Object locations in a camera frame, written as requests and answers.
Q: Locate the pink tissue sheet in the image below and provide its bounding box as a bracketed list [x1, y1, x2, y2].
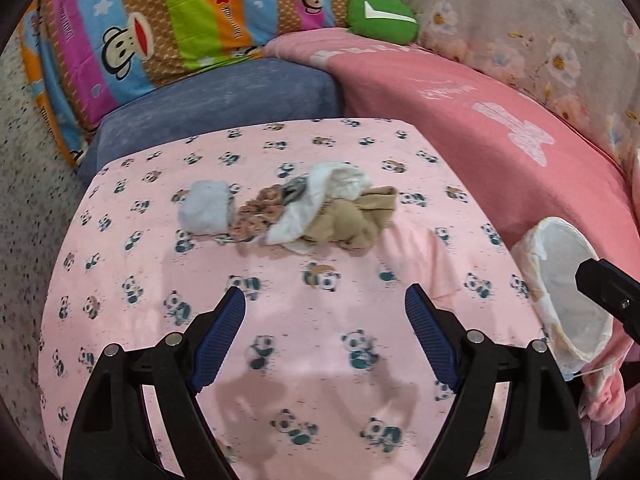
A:
[349, 220, 462, 310]

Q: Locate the white sock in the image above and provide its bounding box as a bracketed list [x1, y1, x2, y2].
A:
[178, 180, 234, 235]

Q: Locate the pink fleece blanket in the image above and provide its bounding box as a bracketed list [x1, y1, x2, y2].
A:
[261, 27, 640, 424]

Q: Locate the brown pink scrunchie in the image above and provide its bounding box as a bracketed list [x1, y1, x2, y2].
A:
[229, 184, 284, 242]

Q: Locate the beige knotted stocking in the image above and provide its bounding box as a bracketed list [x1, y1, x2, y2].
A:
[300, 186, 398, 252]

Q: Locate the pink panda print sheet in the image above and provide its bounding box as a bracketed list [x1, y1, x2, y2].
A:
[37, 116, 549, 480]

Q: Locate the white crumpled cloth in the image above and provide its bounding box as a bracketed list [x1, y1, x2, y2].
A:
[262, 162, 372, 254]

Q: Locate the grey hair clip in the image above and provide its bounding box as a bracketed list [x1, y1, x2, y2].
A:
[281, 176, 307, 206]

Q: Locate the green checkmark plush cushion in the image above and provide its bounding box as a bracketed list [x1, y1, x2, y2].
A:
[347, 0, 419, 46]

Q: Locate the blue-grey cushion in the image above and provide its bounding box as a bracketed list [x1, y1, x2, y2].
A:
[78, 58, 345, 185]

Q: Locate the striped monkey cartoon pillow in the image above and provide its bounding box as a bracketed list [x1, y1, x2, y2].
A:
[18, 0, 349, 167]

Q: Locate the white cable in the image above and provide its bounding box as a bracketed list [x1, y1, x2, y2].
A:
[564, 361, 622, 380]

